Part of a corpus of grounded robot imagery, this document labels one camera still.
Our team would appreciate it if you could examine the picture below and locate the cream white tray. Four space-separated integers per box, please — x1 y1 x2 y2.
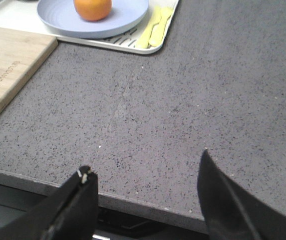
0 0 178 55

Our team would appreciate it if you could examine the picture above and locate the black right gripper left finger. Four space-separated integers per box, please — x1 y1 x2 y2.
0 165 98 240

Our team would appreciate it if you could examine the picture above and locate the wooden cutting board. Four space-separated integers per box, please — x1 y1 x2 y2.
0 27 58 113

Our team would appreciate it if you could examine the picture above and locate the yellow plastic spoon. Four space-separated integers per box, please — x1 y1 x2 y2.
149 7 173 47

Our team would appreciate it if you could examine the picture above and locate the orange fruit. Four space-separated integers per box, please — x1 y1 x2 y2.
73 0 112 22

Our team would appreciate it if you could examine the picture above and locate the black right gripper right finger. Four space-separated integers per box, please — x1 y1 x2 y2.
197 151 286 240

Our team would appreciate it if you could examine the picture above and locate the yellow plastic fork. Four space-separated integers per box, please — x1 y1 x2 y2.
135 5 161 49

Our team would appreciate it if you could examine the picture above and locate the light blue plate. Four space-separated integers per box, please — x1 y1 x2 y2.
37 0 149 39

